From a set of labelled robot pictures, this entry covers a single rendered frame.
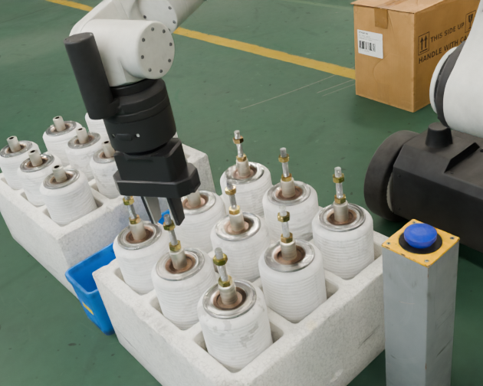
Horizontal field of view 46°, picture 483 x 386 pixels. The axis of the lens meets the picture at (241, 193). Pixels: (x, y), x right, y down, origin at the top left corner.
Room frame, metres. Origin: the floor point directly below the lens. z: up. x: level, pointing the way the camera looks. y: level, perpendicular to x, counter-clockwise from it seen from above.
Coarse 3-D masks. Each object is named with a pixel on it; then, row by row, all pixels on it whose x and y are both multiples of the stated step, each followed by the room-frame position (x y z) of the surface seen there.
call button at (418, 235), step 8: (416, 224) 0.57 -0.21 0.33; (424, 224) 0.57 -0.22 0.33; (408, 232) 0.56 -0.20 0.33; (416, 232) 0.55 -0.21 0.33; (424, 232) 0.55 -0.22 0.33; (432, 232) 0.55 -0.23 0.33; (408, 240) 0.55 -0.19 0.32; (416, 240) 0.54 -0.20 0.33; (424, 240) 0.54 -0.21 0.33; (432, 240) 0.54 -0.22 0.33
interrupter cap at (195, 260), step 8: (184, 248) 0.71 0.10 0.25; (192, 248) 0.71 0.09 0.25; (168, 256) 0.70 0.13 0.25; (192, 256) 0.69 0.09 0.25; (200, 256) 0.69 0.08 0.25; (160, 264) 0.69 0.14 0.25; (168, 264) 0.68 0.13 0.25; (192, 264) 0.67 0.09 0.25; (200, 264) 0.67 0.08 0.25; (160, 272) 0.67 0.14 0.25; (168, 272) 0.66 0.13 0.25; (176, 272) 0.66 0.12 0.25; (184, 272) 0.66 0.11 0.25; (192, 272) 0.65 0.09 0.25; (168, 280) 0.65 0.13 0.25; (176, 280) 0.64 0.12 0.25
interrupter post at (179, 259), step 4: (172, 252) 0.67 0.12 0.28; (176, 252) 0.67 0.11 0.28; (180, 252) 0.67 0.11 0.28; (184, 252) 0.68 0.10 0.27; (172, 256) 0.67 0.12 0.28; (176, 256) 0.67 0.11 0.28; (180, 256) 0.67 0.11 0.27; (184, 256) 0.68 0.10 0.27; (172, 260) 0.67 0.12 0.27; (176, 260) 0.67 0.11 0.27; (180, 260) 0.67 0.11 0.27; (184, 260) 0.67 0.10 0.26; (176, 264) 0.67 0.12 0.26; (180, 264) 0.67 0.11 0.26; (184, 264) 0.67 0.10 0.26; (176, 268) 0.67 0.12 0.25; (180, 268) 0.67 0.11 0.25
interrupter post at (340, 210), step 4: (336, 204) 0.72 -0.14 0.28; (340, 204) 0.71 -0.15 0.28; (344, 204) 0.71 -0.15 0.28; (336, 208) 0.71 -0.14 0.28; (340, 208) 0.71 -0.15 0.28; (344, 208) 0.71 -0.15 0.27; (336, 212) 0.71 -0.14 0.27; (340, 212) 0.71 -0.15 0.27; (344, 212) 0.71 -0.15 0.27; (336, 216) 0.71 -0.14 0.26; (340, 216) 0.71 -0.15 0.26; (344, 216) 0.71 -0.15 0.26; (348, 216) 0.72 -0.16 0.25; (336, 220) 0.72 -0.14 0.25; (340, 220) 0.71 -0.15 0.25; (344, 220) 0.71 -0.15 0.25
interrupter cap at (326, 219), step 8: (328, 208) 0.75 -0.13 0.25; (352, 208) 0.73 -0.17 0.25; (360, 208) 0.73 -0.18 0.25; (320, 216) 0.73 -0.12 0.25; (328, 216) 0.73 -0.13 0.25; (352, 216) 0.72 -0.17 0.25; (360, 216) 0.71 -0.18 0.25; (320, 224) 0.71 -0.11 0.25; (328, 224) 0.71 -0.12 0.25; (336, 224) 0.70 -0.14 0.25; (344, 224) 0.70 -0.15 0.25; (352, 224) 0.69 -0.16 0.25; (360, 224) 0.69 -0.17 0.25
